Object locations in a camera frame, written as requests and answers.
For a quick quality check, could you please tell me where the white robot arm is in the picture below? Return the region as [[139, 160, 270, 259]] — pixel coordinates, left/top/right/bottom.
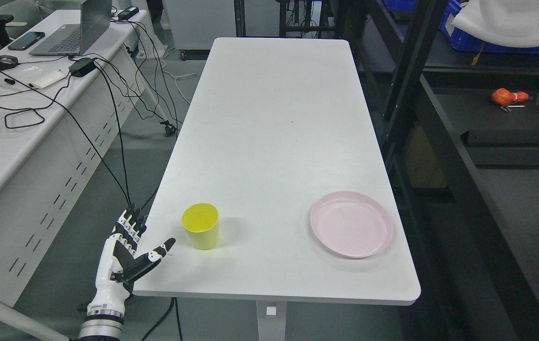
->
[[77, 314, 124, 341]]

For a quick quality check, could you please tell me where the black computer mouse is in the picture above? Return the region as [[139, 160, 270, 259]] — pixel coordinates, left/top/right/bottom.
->
[[0, 55, 20, 71]]

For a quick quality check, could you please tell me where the blue plastic crate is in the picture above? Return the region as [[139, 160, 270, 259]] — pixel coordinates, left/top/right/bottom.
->
[[439, 0, 539, 55]]

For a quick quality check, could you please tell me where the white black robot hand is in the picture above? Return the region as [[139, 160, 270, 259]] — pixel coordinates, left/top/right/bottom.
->
[[86, 204, 176, 318]]

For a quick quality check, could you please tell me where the black power adapter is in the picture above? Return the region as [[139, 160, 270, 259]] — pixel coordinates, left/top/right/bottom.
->
[[69, 58, 96, 78]]

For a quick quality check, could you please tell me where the white table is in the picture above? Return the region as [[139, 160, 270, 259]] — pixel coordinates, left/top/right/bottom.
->
[[135, 37, 421, 341]]

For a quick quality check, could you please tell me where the black power brick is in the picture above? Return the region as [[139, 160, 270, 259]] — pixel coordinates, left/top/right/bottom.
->
[[116, 6, 139, 21]]

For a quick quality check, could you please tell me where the white office desk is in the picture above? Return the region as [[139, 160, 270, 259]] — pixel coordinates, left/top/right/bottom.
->
[[0, 8, 178, 341]]

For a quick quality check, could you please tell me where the black metal shelf rack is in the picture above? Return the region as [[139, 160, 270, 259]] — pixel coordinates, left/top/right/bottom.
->
[[330, 0, 539, 341]]

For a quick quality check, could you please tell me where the orange toy on shelf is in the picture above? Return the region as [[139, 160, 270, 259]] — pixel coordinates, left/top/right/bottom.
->
[[491, 87, 530, 106]]

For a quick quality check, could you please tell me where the pink plastic plate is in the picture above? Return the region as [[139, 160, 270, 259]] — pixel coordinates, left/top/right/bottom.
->
[[309, 191, 394, 259]]

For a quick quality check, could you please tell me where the yellow plastic cup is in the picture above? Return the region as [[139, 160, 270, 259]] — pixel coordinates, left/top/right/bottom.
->
[[181, 203, 219, 250]]

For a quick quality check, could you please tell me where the white notepad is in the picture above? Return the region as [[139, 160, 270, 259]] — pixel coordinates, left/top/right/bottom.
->
[[25, 71, 68, 90]]

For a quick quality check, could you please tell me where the grey laptop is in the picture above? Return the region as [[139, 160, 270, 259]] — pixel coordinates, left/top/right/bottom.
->
[[28, 0, 112, 56]]

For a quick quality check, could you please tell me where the black smartphone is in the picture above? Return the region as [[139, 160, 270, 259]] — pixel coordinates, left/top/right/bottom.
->
[[6, 32, 45, 51]]

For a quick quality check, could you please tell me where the black cable on desk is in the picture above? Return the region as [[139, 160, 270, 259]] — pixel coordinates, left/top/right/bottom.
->
[[0, 57, 133, 209]]

